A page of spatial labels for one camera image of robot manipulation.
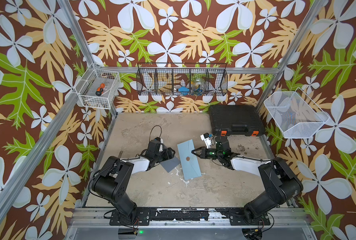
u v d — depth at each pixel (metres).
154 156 0.75
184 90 0.95
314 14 0.70
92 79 0.88
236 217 0.74
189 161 0.86
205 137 0.82
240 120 1.07
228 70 0.93
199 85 0.98
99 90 0.80
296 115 0.81
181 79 0.98
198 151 0.83
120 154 0.98
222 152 0.72
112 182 0.46
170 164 0.91
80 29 0.77
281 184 0.46
